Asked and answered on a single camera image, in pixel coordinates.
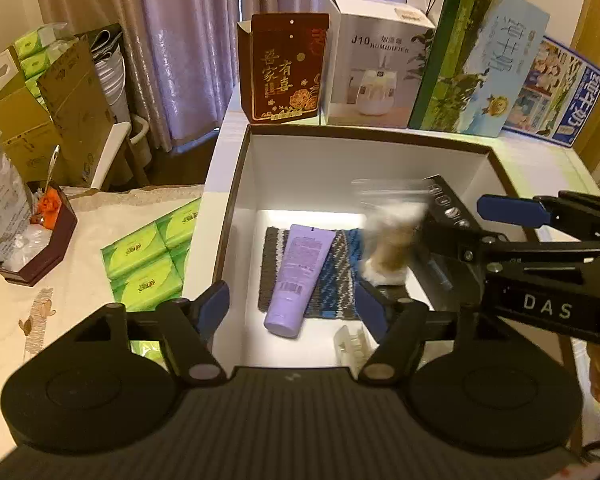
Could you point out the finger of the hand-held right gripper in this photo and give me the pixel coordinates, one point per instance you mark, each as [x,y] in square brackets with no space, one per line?
[512,208]
[462,255]

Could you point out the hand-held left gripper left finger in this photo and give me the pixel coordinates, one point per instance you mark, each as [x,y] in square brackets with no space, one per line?
[212,310]

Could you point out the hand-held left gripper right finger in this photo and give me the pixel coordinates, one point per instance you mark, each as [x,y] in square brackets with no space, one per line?
[375,315]

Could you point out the white hair claw clip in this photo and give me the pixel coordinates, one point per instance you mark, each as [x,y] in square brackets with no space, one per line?
[350,347]

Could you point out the black product box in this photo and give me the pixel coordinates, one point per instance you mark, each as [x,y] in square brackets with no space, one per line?
[447,205]

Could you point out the striped knitted cloth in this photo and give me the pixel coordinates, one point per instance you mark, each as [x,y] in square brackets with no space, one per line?
[340,270]

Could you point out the cotton swab bag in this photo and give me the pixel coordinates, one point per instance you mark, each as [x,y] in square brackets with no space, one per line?
[390,240]

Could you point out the purple tube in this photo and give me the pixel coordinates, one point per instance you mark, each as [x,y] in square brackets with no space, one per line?
[300,280]

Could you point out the brown cardboard box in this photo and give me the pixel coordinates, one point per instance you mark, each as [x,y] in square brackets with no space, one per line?
[300,180]

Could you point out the bundle of green tissue packs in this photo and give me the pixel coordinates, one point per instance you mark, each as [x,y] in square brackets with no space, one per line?
[145,260]

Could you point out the blue milk carton box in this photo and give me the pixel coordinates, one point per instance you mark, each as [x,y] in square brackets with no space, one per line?
[555,95]

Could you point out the green milk carton box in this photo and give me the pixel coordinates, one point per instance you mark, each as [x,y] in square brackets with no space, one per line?
[480,60]

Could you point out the dark red tray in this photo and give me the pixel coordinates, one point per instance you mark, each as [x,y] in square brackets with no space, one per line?
[50,255]

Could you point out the orange toy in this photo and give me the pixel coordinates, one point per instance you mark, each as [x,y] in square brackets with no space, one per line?
[49,207]

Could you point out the white humidifier box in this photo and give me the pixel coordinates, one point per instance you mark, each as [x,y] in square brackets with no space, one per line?
[375,70]

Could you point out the metal stick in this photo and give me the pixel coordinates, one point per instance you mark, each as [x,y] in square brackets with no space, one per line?
[52,167]

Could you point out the open tan cardboard carton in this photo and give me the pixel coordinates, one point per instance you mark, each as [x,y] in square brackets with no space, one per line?
[70,110]

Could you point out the white bucket in black bag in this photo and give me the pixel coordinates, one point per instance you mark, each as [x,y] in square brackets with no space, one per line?
[110,80]

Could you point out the dark red gift box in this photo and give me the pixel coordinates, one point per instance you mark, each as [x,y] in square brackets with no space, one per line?
[282,67]

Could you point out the purple curtain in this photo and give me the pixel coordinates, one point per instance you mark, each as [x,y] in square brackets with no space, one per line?
[180,35]

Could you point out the green tissue packs in carton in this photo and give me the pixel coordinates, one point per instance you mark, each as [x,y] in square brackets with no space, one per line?
[30,55]

